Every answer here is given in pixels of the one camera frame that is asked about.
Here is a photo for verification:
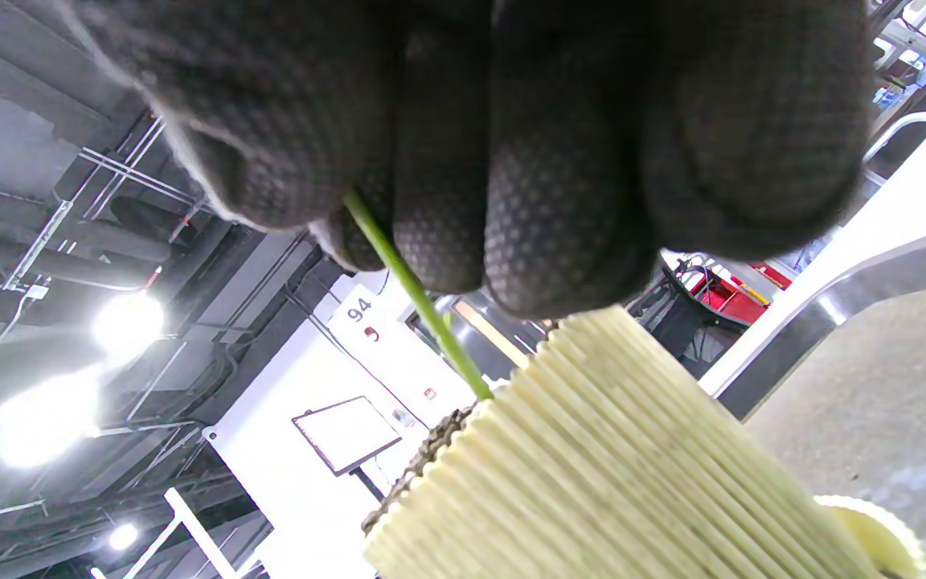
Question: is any brown potting mix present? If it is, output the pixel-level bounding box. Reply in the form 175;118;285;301
363;404;481;536

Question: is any red artificial rose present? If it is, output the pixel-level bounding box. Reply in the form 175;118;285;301
342;191;496;401

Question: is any white rolling cart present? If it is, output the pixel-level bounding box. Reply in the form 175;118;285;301
861;111;926;186

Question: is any person's right hand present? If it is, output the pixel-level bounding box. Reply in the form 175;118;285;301
69;0;878;321

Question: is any dark brown plastic tray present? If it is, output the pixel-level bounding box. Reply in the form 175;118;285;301
716;217;926;579

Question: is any yellow ribbed flower pot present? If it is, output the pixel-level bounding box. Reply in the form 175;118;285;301
363;306;926;579

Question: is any red tool cart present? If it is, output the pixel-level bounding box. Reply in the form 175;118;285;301
688;261;793;326

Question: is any long bright ceiling lamp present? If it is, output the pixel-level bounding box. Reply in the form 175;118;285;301
0;294;166;471

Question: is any white screen on stand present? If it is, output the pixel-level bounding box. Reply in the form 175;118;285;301
292;396;404;503

